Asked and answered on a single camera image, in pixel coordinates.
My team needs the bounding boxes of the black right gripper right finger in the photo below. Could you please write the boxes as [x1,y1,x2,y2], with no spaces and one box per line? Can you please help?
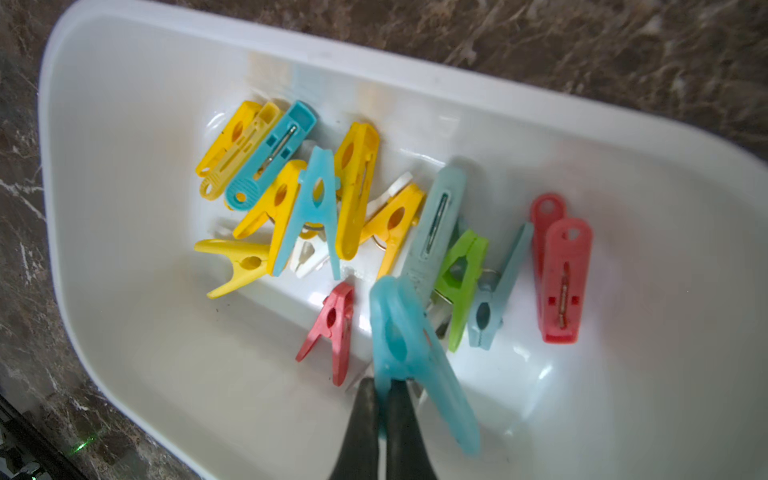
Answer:
[385,380,437,480]

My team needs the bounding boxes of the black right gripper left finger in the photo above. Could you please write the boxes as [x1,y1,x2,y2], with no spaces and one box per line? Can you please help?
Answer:
[329,377,379,480]

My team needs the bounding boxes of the grey clothespin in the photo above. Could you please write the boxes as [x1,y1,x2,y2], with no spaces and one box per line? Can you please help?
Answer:
[426,291,453,340]

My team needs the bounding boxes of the red clothespin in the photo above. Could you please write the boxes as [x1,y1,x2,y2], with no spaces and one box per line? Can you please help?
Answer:
[530,193,593,344]
[295,281,355,387]

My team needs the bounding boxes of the light blue clothespin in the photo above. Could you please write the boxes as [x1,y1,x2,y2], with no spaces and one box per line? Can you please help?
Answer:
[467,222,534,350]

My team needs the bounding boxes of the green clothespin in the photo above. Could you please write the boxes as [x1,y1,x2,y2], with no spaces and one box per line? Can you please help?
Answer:
[434,230,489,352]

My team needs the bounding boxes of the yellow clothespin pair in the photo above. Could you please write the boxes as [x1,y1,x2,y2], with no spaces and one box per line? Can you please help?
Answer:
[194,239,270,299]

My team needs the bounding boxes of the pale teal clothespin bottom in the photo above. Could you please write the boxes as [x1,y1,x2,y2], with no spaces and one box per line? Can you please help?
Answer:
[401,166,467,307]

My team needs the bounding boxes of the white plastic storage box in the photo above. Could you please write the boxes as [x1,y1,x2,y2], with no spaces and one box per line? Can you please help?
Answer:
[38,1,767,479]

